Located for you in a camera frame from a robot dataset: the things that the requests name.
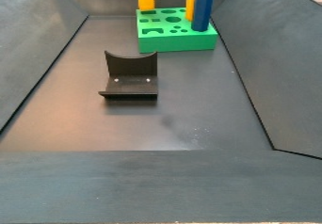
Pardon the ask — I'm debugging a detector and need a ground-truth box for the green foam shape board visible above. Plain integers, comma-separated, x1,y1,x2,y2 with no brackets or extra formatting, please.
137,8,218,53

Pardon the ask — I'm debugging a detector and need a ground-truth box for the black curved arch block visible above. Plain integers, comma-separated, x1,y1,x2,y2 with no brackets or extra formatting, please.
98,51,159,98

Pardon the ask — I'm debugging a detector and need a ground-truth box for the blue hexagonal prism block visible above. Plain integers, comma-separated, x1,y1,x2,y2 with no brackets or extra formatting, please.
192,0,214,32

